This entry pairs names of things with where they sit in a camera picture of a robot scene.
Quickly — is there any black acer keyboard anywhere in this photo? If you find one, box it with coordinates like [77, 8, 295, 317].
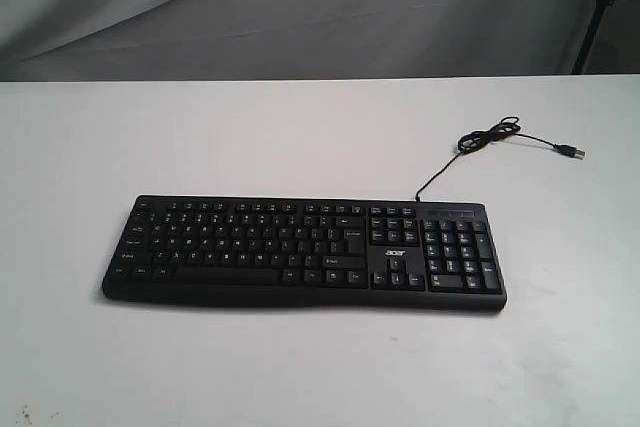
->
[101, 195, 507, 312]

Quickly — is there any black usb cable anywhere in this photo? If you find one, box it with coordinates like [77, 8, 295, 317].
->
[414, 115, 587, 202]

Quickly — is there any grey backdrop cloth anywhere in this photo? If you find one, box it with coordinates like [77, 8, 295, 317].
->
[1, 0, 596, 81]

